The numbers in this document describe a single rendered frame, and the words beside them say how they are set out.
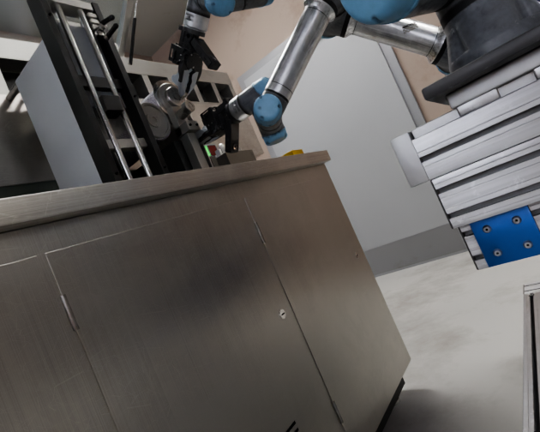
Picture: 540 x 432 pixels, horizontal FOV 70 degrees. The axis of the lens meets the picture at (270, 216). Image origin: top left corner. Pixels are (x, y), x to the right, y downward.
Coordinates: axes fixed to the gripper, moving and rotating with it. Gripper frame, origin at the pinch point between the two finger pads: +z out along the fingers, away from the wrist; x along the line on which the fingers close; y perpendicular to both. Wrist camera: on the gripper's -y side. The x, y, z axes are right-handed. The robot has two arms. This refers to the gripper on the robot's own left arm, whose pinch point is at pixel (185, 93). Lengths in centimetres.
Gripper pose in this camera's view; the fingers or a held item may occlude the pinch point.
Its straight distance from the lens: 138.5
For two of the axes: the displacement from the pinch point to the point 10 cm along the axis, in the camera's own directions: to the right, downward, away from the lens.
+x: -5.4, 2.0, -8.1
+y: -7.8, -4.8, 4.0
